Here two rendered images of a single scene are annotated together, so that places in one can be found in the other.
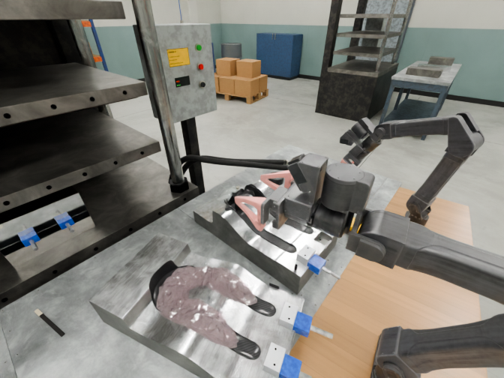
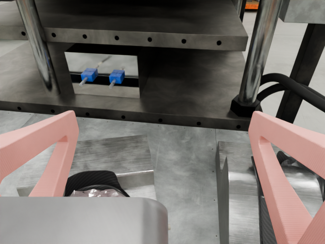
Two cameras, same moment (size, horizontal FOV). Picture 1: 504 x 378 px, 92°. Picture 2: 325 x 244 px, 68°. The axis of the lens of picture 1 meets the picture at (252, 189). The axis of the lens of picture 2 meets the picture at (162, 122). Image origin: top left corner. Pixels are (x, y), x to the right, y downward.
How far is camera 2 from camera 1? 44 cm
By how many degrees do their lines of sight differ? 45
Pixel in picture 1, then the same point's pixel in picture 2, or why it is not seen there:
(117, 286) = not seen: hidden behind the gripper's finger
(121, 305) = (33, 175)
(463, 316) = not seen: outside the picture
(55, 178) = (124, 32)
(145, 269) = (88, 160)
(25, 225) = (89, 63)
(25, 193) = (98, 35)
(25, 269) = (76, 99)
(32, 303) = not seen: hidden behind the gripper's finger
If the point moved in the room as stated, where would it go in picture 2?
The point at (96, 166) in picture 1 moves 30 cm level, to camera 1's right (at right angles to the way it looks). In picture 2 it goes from (163, 36) to (229, 68)
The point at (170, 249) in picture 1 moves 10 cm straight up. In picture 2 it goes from (131, 160) to (127, 123)
